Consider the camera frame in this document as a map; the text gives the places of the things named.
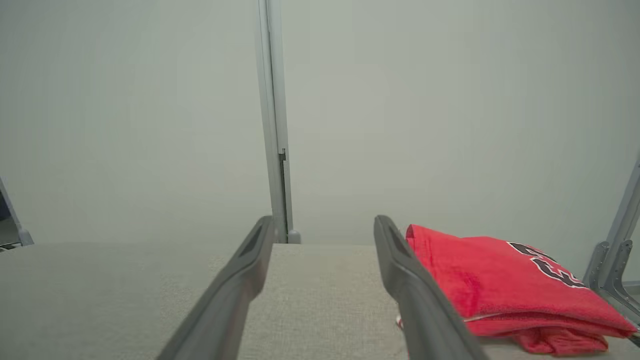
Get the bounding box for red jersey number 23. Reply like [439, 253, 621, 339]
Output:
[397, 224, 639, 339]

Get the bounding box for grey metal partition leg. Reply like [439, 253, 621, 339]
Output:
[0, 177, 35, 247]
[582, 159, 640, 347]

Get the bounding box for red shorts with white stripe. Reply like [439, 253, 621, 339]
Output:
[512, 327, 611, 356]

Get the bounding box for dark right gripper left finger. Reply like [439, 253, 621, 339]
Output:
[156, 215, 276, 360]

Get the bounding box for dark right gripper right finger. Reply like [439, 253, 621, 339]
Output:
[374, 215, 489, 360]

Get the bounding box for grey partition joint post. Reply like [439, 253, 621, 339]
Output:
[256, 0, 302, 245]

